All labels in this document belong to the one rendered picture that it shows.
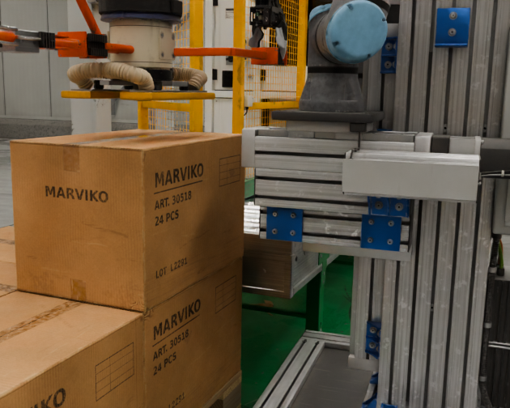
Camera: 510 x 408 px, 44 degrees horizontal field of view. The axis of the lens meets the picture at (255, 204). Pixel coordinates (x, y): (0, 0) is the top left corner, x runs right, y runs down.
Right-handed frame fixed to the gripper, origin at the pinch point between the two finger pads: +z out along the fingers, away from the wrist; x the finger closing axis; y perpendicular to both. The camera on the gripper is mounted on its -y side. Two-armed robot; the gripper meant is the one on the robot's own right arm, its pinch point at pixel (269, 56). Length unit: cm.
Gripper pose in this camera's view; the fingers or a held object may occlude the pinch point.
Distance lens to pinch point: 197.6
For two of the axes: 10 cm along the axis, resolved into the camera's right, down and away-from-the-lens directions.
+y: -4.0, 1.5, -9.0
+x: 9.1, 0.9, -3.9
